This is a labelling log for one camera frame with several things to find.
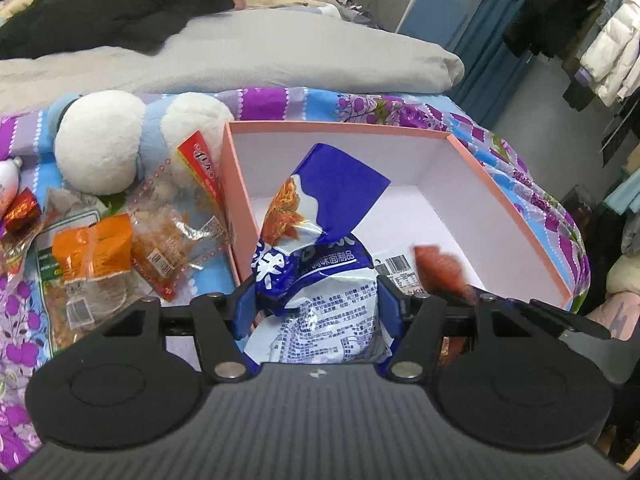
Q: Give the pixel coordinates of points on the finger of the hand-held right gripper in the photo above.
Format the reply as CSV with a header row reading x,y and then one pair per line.
x,y
575,321

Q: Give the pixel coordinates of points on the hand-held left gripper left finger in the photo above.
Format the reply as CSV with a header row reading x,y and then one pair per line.
x,y
245,310

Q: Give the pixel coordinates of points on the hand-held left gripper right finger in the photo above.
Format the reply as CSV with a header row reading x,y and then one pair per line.
x,y
390,310

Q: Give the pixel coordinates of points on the clear packet of red-brown snacks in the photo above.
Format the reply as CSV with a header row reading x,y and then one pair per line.
x,y
440,270

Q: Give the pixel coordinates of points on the blue and white snack packet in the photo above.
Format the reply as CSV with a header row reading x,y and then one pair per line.
x,y
310,270

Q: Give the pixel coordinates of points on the clear packet of pale snacks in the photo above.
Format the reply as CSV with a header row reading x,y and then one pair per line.
x,y
165,240

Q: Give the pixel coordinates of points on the pink cardboard box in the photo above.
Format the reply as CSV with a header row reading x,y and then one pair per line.
x,y
450,185

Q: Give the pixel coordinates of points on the orange snack packet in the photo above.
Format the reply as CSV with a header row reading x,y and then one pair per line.
x,y
92,247

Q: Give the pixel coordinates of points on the green striped snack packet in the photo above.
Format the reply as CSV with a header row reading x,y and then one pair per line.
x,y
45,270

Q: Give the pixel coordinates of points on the red and yellow snack packet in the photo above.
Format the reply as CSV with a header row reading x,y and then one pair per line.
x,y
15,255

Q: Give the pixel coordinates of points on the cream and pink bedding bundle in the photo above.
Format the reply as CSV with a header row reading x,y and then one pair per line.
x,y
620,285

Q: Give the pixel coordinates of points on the light blue garment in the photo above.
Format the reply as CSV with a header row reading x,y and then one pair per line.
x,y
625,190

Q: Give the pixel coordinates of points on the white and blue plush toy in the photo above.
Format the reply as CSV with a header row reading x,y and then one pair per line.
x,y
95,145

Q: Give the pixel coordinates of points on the purple floral bed sheet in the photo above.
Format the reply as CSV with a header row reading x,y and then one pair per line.
x,y
20,320

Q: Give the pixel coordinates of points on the shiny red snack packet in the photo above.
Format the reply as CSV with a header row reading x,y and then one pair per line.
x,y
22,210

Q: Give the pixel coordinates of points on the grey duvet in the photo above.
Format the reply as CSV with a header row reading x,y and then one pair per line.
x,y
250,55

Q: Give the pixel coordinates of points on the blue curtain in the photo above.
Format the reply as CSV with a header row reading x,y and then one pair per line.
x,y
485,60

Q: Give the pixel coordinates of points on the white puffer jacket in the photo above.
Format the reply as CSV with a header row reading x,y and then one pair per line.
x,y
610,55

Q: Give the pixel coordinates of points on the white spray bottle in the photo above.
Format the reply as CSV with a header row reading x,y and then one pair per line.
x,y
7,185

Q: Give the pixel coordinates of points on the black hanging coat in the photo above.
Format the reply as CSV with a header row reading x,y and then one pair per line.
x,y
550,10

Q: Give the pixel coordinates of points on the black jacket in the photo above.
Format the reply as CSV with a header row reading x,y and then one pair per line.
x,y
100,10

